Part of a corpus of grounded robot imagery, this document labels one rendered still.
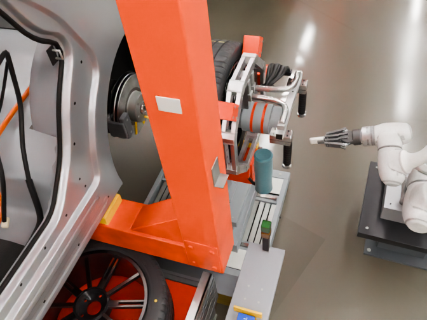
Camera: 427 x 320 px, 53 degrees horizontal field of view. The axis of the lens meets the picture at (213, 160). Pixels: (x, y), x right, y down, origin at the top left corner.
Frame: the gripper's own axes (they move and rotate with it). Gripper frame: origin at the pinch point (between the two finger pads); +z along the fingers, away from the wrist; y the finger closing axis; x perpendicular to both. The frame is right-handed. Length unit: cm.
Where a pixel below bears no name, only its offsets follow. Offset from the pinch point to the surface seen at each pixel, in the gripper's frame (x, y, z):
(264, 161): -9.8, 20.8, 20.3
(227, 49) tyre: -58, 0, 26
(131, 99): -46, 8, 79
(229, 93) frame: -48, 18, 25
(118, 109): -48, 18, 81
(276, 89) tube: -35.5, 2.2, 10.5
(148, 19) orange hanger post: -110, 68, 11
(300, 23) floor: 59, -218, 46
